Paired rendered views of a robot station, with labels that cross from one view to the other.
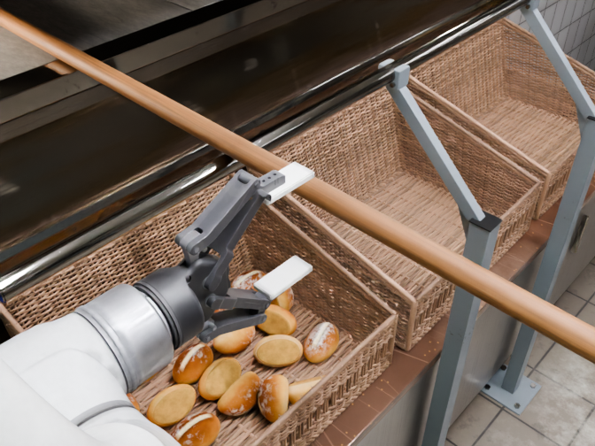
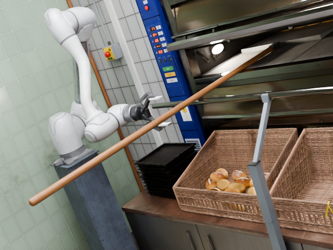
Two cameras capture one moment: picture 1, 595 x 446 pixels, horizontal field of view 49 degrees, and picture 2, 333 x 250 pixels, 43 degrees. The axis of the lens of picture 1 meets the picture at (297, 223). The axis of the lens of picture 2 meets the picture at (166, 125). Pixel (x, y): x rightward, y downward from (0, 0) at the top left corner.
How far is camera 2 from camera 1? 2.07 m
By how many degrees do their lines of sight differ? 84
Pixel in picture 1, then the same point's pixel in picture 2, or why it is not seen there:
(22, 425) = (82, 95)
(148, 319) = (128, 108)
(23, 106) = not seen: hidden behind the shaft
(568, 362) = not seen: outside the picture
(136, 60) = (255, 74)
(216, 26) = (287, 69)
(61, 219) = (228, 114)
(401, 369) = (264, 227)
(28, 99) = not seen: hidden behind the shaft
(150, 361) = (126, 115)
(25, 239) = (218, 115)
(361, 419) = (236, 224)
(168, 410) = (220, 184)
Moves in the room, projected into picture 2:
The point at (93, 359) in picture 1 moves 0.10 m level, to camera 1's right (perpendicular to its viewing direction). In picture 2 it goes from (119, 109) to (117, 114)
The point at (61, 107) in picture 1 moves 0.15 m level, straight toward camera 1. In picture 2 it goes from (233, 82) to (210, 93)
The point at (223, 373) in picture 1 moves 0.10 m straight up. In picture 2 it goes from (236, 186) to (230, 169)
